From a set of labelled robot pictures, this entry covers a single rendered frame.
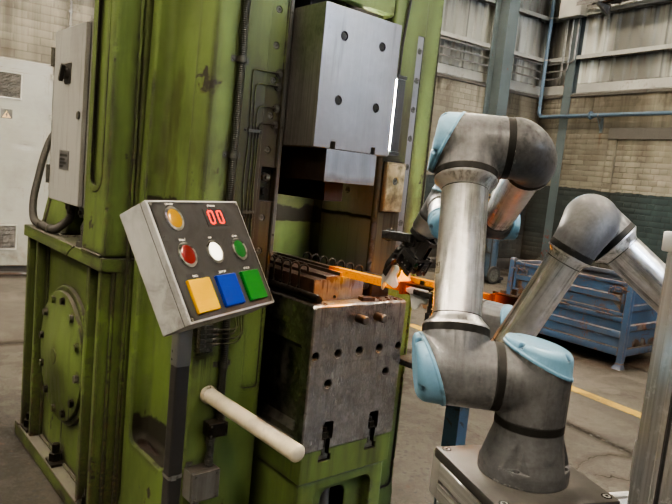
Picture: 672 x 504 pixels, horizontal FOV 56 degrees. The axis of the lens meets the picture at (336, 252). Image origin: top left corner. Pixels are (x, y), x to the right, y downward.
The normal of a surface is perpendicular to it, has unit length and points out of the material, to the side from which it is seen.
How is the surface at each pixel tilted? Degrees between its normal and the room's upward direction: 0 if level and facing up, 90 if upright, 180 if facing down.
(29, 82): 90
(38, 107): 90
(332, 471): 90
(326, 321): 90
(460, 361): 67
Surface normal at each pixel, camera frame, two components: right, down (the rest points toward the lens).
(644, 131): -0.84, -0.02
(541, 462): 0.14, -0.18
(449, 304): -0.50, -0.30
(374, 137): 0.64, 0.15
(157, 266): -0.42, 0.07
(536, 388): -0.07, 0.11
